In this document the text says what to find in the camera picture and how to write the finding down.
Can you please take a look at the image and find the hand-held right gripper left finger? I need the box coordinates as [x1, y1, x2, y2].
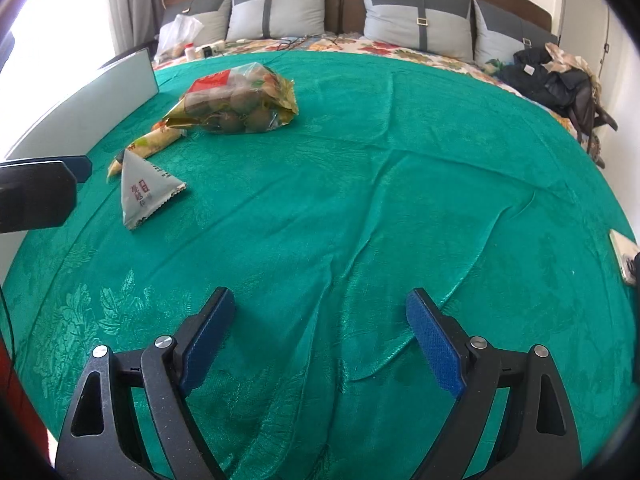
[54, 286, 236, 480]

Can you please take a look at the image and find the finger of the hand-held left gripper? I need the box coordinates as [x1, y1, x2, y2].
[61, 155, 94, 184]
[0, 160, 79, 235]

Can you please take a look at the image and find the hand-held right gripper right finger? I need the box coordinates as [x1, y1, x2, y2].
[405, 287, 583, 480]

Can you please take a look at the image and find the silver triangular snack packet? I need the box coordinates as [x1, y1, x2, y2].
[120, 150, 188, 232]

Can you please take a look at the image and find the yellow crinkled snack packet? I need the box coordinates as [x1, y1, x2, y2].
[106, 125, 187, 178]

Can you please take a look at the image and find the clear bag of brown balls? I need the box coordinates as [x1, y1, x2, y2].
[161, 61, 300, 136]

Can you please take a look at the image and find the white flat board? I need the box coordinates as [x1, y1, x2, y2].
[0, 47, 160, 163]

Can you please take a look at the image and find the green patterned blanket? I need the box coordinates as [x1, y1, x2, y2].
[0, 50, 639, 480]

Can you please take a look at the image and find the clear plastic bag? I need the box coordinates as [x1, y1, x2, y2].
[155, 14, 205, 59]

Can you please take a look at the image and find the grey curtain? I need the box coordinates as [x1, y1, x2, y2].
[105, 0, 166, 56]

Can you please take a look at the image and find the white power strip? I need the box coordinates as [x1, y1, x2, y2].
[196, 37, 251, 57]

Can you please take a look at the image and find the grey pillow with buckle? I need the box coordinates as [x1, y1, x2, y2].
[160, 0, 234, 44]
[226, 0, 334, 41]
[472, 0, 559, 69]
[359, 0, 475, 64]

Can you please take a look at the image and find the phone at table edge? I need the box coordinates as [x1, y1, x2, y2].
[609, 229, 640, 289]

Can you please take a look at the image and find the pile of dark clothes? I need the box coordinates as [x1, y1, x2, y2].
[500, 42, 619, 144]

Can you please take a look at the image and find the brown padded headboard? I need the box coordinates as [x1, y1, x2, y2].
[162, 0, 554, 42]

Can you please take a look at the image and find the black cable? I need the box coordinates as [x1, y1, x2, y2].
[270, 32, 347, 54]

